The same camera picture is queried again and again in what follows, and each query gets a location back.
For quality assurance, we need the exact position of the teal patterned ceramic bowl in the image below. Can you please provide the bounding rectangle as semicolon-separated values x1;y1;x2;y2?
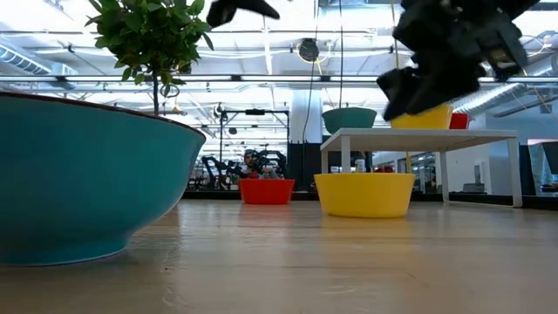
321;106;378;135
0;90;208;267

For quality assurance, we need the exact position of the black hanging cable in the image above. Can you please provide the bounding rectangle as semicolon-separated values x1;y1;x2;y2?
337;0;344;109

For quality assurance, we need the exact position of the green leafy plant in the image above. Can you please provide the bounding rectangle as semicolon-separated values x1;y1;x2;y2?
85;0;215;117

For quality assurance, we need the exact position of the yellow plastic mini bowl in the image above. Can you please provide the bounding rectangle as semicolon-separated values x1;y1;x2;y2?
390;103;454;130
313;172;417;219

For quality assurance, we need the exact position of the person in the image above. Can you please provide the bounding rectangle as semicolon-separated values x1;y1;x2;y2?
241;148;281;180

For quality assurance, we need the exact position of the black background station frame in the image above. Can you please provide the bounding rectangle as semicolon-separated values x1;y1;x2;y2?
217;107;291;193

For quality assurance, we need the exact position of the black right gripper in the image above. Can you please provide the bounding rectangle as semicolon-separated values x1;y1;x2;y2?
377;0;541;122

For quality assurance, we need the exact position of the red plastic mini bowl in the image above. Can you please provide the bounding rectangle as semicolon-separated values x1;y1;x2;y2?
448;112;472;131
238;177;296;206

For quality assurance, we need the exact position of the hanging cable reel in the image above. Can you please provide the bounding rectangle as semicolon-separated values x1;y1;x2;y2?
297;38;321;63

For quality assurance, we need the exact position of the white perforated metal shelf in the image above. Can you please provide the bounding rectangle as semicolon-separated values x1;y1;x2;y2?
319;126;523;208

